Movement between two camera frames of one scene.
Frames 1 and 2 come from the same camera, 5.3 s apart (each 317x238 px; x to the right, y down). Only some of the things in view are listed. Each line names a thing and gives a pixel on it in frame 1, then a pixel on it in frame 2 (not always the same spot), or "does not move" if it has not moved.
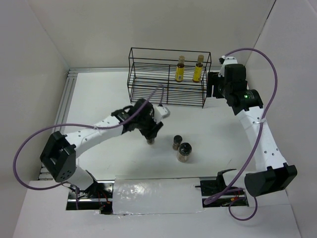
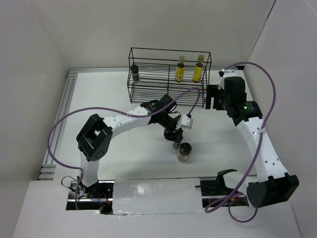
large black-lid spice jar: (184, 149) does not move
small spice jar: (150, 141) to (134, 69)
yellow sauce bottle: (180, 70) does not move
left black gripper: (152, 132) to (174, 137)
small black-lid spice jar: (177, 141) does not move
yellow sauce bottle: (198, 69) does not move
